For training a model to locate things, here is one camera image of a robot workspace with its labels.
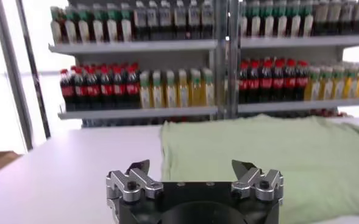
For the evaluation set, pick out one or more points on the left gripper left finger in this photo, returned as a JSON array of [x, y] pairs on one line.
[[136, 178]]

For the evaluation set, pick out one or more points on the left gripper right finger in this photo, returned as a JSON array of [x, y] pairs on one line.
[[249, 179]]

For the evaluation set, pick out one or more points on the light green polo shirt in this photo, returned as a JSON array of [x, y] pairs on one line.
[[258, 146]]

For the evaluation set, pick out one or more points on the red-cap cola bottle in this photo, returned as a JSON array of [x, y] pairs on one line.
[[244, 84], [80, 91], [289, 82], [266, 83], [302, 82], [133, 89], [119, 89], [93, 90], [278, 83], [67, 91], [107, 90], [254, 84]]

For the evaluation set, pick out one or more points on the beige-label dark tea bottle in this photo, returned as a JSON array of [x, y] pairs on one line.
[[334, 15], [321, 15]]

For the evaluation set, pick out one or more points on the black slanted frame post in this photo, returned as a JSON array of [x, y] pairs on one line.
[[33, 70]]

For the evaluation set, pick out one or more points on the grey slanted frame post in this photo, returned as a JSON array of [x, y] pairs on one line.
[[11, 76]]

